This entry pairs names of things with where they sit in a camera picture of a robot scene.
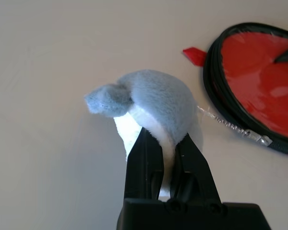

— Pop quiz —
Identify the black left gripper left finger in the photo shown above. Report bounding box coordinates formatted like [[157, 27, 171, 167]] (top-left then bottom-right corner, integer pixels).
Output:
[[121, 126, 165, 201]]

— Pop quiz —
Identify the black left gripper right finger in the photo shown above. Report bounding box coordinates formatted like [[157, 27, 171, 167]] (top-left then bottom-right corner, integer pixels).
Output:
[[169, 133, 223, 205]]

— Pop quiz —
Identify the grey-blue plush zipper toy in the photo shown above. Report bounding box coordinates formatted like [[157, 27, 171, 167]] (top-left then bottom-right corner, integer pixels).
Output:
[[84, 69, 204, 199]]

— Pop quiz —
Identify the black and red paddle case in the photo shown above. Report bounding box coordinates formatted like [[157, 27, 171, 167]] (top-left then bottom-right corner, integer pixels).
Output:
[[182, 22, 288, 160]]

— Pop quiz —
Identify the thin silver bead chain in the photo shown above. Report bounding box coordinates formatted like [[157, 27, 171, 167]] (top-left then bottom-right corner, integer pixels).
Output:
[[196, 105, 273, 147]]

